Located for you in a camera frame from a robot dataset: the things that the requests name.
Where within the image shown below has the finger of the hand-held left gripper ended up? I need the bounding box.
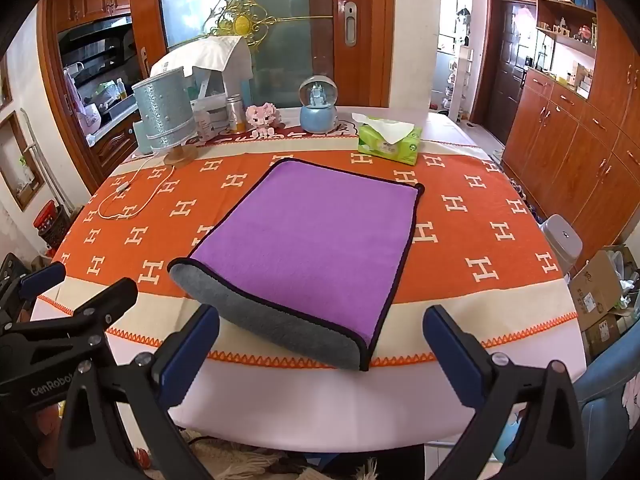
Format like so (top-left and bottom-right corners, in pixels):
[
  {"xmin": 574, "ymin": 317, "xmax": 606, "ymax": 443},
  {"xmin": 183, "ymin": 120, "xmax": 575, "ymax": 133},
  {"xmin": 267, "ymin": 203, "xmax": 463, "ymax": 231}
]
[
  {"xmin": 0, "ymin": 255, "xmax": 67, "ymax": 328},
  {"xmin": 0, "ymin": 277, "xmax": 139, "ymax": 356}
]

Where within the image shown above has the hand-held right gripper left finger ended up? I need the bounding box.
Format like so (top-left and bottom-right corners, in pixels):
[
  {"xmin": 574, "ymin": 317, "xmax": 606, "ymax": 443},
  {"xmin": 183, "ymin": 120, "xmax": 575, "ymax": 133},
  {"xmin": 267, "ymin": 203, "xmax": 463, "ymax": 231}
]
[{"xmin": 57, "ymin": 304, "xmax": 221, "ymax": 480}]

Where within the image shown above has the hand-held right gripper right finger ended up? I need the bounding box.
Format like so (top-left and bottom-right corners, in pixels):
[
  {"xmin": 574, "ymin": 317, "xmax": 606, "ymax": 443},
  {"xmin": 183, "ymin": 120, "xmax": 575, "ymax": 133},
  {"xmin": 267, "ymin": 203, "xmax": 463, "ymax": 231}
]
[{"xmin": 422, "ymin": 304, "xmax": 584, "ymax": 480}]

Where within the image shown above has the purple and grey towel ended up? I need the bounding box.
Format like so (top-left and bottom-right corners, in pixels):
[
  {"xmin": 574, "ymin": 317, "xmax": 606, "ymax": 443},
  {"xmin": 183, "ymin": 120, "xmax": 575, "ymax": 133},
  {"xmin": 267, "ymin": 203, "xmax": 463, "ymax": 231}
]
[{"xmin": 167, "ymin": 157, "xmax": 426, "ymax": 372}]

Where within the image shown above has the orange patterned table blanket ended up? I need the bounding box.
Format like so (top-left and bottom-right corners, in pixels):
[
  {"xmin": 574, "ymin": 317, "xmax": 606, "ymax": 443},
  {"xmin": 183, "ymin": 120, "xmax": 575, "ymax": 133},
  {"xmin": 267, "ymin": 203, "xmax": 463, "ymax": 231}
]
[{"xmin": 30, "ymin": 146, "xmax": 581, "ymax": 368}]

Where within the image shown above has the orange patterned tablecloth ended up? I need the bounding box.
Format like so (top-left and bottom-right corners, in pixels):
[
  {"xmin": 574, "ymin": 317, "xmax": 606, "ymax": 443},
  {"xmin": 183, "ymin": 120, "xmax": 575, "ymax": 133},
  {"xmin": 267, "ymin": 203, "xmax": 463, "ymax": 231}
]
[{"xmin": 107, "ymin": 105, "xmax": 590, "ymax": 453}]

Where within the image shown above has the cardboard box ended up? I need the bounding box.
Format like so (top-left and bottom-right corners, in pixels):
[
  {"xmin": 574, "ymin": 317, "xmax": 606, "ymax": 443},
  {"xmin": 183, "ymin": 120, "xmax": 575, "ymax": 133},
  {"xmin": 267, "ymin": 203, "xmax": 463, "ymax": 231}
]
[
  {"xmin": 580, "ymin": 310, "xmax": 636, "ymax": 358},
  {"xmin": 567, "ymin": 245, "xmax": 640, "ymax": 318}
]

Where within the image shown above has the blue chair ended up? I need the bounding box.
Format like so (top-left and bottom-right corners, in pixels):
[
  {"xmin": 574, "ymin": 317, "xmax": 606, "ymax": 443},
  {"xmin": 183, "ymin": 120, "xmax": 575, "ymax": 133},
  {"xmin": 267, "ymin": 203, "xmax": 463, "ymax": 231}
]
[{"xmin": 500, "ymin": 345, "xmax": 640, "ymax": 480}]

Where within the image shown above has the white plastic stool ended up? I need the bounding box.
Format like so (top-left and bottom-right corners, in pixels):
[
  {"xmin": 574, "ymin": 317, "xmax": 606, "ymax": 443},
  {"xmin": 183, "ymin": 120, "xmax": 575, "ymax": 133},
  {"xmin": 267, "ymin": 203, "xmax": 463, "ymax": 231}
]
[{"xmin": 540, "ymin": 214, "xmax": 584, "ymax": 274}]

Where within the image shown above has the white plastic bottle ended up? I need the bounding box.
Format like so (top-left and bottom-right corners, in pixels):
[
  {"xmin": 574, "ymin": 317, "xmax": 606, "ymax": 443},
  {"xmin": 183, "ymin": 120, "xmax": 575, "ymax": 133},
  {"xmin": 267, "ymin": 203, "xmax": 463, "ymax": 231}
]
[{"xmin": 192, "ymin": 107, "xmax": 216, "ymax": 144}]

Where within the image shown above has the table lamp with silver shade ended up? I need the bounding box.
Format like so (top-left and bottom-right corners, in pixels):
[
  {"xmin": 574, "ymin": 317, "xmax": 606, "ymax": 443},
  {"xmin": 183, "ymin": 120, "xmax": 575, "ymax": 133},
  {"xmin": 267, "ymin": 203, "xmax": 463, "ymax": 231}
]
[{"xmin": 131, "ymin": 71, "xmax": 202, "ymax": 167}]

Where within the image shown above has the green tissue pack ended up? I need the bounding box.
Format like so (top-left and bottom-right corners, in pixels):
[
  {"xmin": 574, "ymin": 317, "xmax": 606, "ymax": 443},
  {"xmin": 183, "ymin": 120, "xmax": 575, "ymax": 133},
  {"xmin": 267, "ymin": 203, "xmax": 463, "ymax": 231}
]
[{"xmin": 351, "ymin": 112, "xmax": 424, "ymax": 166}]

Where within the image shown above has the metal can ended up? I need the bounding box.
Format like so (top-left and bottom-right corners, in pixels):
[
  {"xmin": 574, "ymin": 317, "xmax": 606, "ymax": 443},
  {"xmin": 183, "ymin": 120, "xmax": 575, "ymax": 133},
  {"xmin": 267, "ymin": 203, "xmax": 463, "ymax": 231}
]
[{"xmin": 226, "ymin": 95, "xmax": 249, "ymax": 135}]

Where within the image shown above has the pink block toy figure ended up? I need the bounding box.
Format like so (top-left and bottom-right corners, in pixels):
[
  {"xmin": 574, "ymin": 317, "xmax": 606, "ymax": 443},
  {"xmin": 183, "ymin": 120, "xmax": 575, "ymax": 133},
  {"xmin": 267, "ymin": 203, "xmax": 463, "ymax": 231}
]
[{"xmin": 245, "ymin": 103, "xmax": 284, "ymax": 139}]

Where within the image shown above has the white cloth covered rack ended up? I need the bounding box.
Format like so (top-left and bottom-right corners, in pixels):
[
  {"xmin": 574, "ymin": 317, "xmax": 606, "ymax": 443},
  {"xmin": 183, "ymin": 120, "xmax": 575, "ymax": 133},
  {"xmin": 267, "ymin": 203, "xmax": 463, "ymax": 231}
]
[{"xmin": 150, "ymin": 36, "xmax": 255, "ymax": 111}]

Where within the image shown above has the blue snow globe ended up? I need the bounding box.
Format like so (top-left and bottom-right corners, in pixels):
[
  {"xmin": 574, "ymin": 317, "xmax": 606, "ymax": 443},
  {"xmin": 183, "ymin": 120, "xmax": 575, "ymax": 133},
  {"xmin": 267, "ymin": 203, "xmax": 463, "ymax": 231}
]
[{"xmin": 298, "ymin": 75, "xmax": 340, "ymax": 135}]

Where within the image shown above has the dark wooden door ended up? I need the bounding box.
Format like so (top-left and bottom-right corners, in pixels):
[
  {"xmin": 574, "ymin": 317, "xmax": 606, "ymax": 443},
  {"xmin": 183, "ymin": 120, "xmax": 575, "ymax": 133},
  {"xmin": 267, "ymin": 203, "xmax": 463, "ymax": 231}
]
[{"xmin": 487, "ymin": 0, "xmax": 538, "ymax": 126}]

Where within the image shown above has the frosted glass sliding door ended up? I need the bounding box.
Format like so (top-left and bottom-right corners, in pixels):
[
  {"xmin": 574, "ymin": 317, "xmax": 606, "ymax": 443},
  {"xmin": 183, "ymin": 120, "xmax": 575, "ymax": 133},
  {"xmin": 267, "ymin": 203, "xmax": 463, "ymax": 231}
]
[{"xmin": 157, "ymin": 0, "xmax": 337, "ymax": 109}]

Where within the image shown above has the white lamp cable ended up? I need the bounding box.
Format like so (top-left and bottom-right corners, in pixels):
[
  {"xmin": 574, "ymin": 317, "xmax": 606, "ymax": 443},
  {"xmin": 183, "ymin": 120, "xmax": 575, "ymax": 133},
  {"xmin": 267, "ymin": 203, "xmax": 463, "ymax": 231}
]
[{"xmin": 97, "ymin": 152, "xmax": 177, "ymax": 221}]

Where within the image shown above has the wooden wall cabinet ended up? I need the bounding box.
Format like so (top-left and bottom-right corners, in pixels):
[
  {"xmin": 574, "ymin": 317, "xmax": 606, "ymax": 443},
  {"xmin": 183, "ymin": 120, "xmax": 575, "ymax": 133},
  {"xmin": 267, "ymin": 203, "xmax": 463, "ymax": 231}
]
[{"xmin": 502, "ymin": 0, "xmax": 640, "ymax": 281}]

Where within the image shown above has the silver door handle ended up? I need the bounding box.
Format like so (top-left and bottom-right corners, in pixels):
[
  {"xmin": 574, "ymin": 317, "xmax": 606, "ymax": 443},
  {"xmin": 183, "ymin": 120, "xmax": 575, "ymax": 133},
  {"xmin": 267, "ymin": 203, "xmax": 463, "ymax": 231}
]
[{"xmin": 343, "ymin": 1, "xmax": 359, "ymax": 47}]

